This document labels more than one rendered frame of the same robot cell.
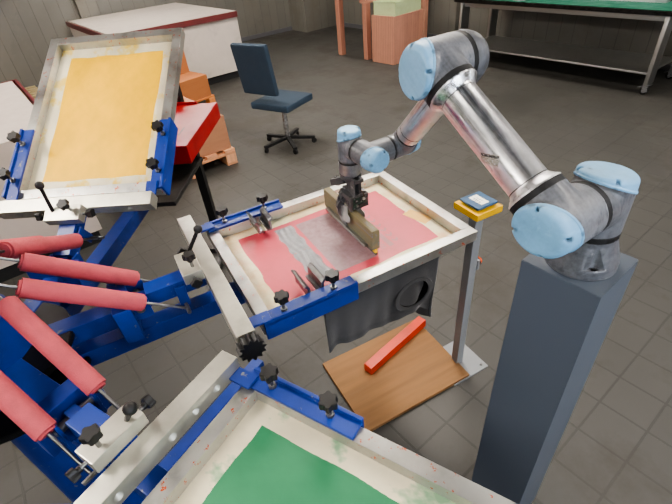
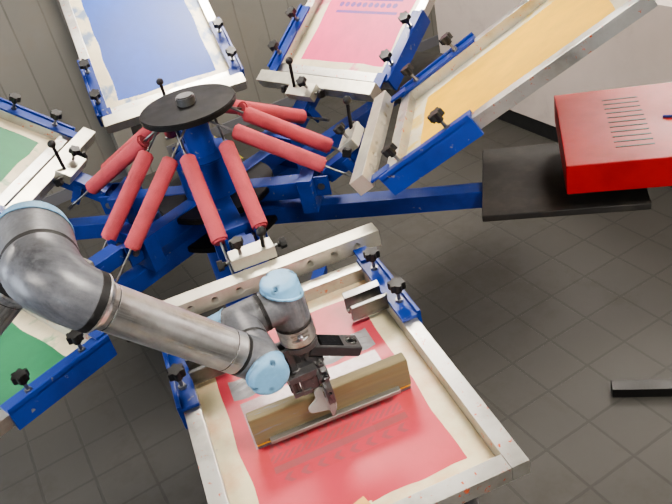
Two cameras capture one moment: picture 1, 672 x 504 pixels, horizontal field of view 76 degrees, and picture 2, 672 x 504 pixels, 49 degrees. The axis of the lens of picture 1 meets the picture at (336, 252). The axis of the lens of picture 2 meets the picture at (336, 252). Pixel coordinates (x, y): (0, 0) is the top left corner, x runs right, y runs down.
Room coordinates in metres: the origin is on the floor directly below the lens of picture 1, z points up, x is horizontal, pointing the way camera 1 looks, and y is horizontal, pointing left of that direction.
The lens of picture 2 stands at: (1.66, -1.15, 2.13)
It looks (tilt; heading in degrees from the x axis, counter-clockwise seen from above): 34 degrees down; 103
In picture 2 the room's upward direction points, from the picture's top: 14 degrees counter-clockwise
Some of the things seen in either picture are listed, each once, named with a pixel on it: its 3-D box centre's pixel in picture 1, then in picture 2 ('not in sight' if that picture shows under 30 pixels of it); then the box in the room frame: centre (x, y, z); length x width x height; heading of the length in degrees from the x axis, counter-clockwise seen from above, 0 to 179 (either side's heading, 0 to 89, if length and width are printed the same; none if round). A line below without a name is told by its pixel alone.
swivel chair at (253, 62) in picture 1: (279, 96); not in sight; (4.45, 0.41, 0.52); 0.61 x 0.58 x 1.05; 125
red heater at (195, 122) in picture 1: (162, 133); (671, 130); (2.23, 0.84, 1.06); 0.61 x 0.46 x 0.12; 176
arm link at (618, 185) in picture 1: (598, 197); not in sight; (0.74, -0.55, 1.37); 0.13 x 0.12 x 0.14; 121
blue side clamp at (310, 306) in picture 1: (310, 305); (180, 374); (0.92, 0.09, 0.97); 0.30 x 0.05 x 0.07; 116
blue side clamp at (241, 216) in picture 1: (246, 220); (388, 292); (1.42, 0.33, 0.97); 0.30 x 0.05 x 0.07; 116
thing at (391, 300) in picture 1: (378, 298); not in sight; (1.13, -0.13, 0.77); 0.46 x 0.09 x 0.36; 116
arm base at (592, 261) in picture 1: (585, 242); not in sight; (0.75, -0.55, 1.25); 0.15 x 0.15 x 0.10
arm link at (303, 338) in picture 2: (351, 167); (296, 331); (1.29, -0.08, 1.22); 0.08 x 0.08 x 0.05
